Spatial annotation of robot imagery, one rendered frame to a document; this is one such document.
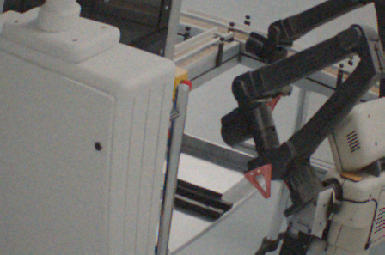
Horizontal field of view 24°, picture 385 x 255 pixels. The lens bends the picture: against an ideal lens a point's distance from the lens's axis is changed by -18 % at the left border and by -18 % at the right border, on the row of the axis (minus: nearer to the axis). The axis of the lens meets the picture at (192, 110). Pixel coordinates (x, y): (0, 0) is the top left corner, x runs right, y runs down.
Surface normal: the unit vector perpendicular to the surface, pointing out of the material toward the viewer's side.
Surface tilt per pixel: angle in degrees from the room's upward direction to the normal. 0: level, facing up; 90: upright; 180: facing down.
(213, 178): 0
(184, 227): 0
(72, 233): 90
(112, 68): 0
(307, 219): 90
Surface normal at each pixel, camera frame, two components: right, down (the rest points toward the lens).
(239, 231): 0.13, -0.91
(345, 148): -0.78, 0.16
